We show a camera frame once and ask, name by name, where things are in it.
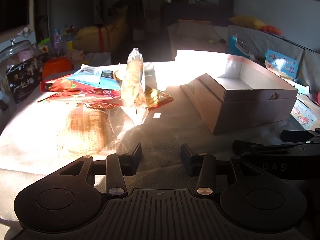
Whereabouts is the long bread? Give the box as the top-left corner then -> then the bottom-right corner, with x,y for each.
120,47 -> 148,127

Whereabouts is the dark hanging coat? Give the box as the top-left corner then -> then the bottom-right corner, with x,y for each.
109,0 -> 146,32

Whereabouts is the orange bowl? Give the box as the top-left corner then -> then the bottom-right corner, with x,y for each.
41,57 -> 74,80

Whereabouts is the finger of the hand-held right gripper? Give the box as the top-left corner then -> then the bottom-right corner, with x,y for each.
280,128 -> 320,143
232,136 -> 320,160

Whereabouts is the blue and white snack packet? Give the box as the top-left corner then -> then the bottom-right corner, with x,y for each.
67,64 -> 123,91

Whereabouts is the yellow bag with red ribbon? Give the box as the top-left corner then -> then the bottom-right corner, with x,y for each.
72,15 -> 128,52

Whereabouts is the red packet with yellow figure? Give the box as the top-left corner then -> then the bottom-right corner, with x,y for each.
46,88 -> 123,105

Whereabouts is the pink and blue bottle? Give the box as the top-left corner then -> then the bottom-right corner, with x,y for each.
52,28 -> 62,55

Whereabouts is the cartoon sticker book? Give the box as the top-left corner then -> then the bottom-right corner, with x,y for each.
290,99 -> 318,131

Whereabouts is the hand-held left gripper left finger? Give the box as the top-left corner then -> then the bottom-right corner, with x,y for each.
56,142 -> 142,197

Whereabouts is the blue toy case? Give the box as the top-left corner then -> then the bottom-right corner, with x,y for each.
228,35 -> 251,58

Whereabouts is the round bread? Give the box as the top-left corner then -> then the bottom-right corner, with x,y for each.
60,102 -> 129,157

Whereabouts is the glass jar with lid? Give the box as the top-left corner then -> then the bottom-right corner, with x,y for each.
0,39 -> 39,102

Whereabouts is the dark glass cabinet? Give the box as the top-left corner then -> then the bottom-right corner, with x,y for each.
161,0 -> 235,27

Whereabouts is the small red snack packet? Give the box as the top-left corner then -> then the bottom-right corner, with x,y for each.
41,78 -> 77,92

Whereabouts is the black printed packet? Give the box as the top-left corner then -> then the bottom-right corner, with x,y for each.
6,54 -> 50,104

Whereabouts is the cardboard box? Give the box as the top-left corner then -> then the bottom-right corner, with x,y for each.
175,49 -> 299,135

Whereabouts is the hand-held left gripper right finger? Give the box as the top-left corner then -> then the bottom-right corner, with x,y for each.
180,143 -> 267,197

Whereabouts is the orange plush toy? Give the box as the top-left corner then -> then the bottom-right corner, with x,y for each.
260,25 -> 282,36

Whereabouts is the yellow pillow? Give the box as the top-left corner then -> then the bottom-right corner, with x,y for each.
229,14 -> 268,30

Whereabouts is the grey sofa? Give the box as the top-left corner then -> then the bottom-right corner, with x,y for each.
167,19 -> 320,95

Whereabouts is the gold rice cracker packet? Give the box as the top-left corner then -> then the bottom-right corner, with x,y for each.
144,85 -> 174,112

